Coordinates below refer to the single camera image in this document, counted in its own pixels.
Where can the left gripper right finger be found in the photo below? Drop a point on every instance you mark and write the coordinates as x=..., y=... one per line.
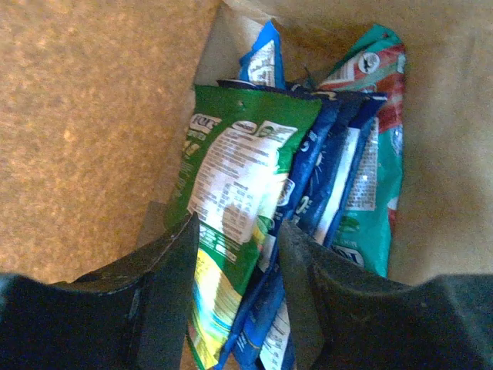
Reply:
x=344, y=317

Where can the brown paper bag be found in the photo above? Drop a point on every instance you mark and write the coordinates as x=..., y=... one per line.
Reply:
x=96, y=98

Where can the blue cookie snack pack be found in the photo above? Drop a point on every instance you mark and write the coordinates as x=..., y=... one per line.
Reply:
x=324, y=166

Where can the blue snack bar pack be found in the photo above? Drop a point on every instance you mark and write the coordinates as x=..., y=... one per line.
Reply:
x=263, y=64

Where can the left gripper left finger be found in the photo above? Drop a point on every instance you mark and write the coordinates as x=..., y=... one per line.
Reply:
x=130, y=314

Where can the green chips bag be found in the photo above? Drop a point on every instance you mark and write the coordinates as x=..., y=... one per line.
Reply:
x=236, y=157

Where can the teal red snack bag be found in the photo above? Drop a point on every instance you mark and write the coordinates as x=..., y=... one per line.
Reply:
x=358, y=220

